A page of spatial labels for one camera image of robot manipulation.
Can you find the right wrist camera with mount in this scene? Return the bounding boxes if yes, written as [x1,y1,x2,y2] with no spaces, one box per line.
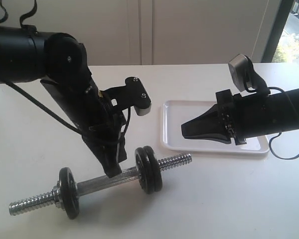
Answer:
[228,54,270,96]

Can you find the chrome left collar nut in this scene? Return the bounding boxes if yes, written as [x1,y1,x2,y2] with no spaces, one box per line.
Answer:
[52,185,62,208]

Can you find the white plastic tray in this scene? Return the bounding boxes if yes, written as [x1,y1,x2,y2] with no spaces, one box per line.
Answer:
[161,100,269,156]

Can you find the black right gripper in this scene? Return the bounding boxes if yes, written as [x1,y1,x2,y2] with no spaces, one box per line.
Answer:
[181,90,247,145]

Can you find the black window frame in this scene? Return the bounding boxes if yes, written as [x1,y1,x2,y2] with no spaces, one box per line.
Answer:
[261,0,294,63]

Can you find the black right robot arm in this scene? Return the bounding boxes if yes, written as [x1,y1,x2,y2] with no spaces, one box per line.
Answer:
[181,88,299,145]

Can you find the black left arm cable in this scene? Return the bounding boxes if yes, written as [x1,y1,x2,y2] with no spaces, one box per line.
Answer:
[0,0,84,136]

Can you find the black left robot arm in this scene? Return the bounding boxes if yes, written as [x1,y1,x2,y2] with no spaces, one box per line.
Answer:
[0,26,127,177]

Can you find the chrome threaded dumbbell bar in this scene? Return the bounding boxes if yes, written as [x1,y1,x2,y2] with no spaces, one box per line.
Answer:
[8,153,192,216]

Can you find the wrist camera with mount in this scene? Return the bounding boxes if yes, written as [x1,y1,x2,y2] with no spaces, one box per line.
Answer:
[228,54,270,96]
[101,77,151,116]

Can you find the black weight plate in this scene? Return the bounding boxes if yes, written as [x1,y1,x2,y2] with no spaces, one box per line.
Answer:
[144,145,162,192]
[135,147,154,194]
[59,167,80,220]

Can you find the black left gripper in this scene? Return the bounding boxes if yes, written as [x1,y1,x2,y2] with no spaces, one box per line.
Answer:
[40,78,127,178]

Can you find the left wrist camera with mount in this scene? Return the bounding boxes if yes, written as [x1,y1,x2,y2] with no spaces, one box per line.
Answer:
[101,77,151,116]

